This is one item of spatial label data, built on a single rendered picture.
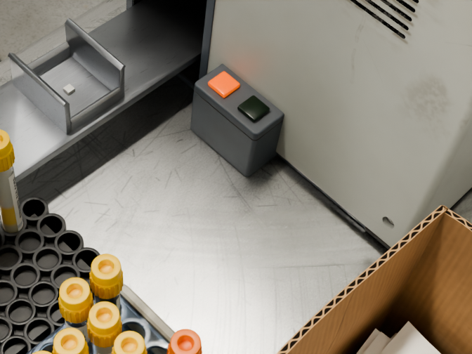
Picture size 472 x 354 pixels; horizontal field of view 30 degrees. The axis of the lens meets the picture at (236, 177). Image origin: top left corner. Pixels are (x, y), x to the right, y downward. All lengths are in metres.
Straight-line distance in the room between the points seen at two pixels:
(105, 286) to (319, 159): 0.21
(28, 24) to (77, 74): 1.32
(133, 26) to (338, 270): 0.23
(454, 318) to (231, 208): 0.18
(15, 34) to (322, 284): 1.42
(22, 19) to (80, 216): 1.38
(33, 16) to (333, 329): 1.58
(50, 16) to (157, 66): 1.34
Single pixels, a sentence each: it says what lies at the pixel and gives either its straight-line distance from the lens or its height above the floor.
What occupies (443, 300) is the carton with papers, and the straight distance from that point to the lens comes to 0.50.
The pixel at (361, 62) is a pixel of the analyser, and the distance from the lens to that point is 0.52.
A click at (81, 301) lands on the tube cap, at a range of 0.43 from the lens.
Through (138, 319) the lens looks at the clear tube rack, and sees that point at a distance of 0.48.
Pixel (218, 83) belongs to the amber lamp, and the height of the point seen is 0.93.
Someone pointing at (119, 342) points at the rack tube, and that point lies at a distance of 0.42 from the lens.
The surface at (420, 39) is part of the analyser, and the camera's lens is 0.48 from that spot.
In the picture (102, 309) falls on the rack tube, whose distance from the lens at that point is 0.43.
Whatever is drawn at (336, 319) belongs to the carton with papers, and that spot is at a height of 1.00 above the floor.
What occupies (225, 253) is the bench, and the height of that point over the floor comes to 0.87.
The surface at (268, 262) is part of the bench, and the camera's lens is 0.58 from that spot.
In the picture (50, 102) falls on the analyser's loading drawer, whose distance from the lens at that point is 0.58.
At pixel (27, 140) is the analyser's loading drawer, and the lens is 0.58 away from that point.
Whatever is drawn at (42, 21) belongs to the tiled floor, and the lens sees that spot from 1.94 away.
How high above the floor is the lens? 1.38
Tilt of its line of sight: 55 degrees down
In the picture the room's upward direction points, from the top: 10 degrees clockwise
